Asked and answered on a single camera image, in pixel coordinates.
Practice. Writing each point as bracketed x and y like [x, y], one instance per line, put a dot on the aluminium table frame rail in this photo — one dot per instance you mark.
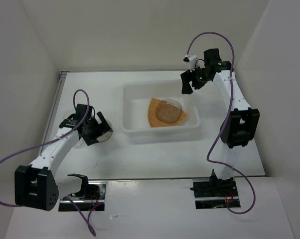
[49, 126]

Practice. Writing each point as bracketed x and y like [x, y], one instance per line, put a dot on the clear plastic cup front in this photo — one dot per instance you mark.
[80, 144]

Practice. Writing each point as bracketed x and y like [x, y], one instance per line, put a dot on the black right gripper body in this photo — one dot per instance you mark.
[201, 78]

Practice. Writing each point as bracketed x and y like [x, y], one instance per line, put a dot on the translucent plastic bin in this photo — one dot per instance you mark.
[135, 101]

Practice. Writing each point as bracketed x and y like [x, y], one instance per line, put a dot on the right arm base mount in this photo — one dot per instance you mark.
[209, 196]

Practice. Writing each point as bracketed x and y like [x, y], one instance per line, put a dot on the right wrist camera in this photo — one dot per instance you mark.
[191, 59]

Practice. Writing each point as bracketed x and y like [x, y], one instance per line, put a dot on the clear plastic cup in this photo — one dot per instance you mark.
[69, 115]
[80, 144]

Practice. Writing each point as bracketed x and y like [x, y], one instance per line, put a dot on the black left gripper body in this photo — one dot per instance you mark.
[93, 127]

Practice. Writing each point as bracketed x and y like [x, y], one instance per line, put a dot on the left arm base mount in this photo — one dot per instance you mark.
[90, 196]

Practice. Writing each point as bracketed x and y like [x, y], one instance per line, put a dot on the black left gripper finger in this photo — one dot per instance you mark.
[90, 139]
[104, 125]

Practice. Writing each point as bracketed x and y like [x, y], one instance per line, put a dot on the clear glass plate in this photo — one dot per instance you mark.
[106, 136]
[168, 111]

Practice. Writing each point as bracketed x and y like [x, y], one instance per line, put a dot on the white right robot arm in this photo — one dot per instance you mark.
[241, 121]

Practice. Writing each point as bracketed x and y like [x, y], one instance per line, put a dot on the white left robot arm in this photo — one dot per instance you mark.
[35, 185]

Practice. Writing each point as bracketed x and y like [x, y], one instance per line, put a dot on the woven bamboo basket tray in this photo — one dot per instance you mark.
[155, 122]

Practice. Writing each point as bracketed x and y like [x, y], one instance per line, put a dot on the clear plastic cup rear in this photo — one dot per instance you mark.
[69, 115]

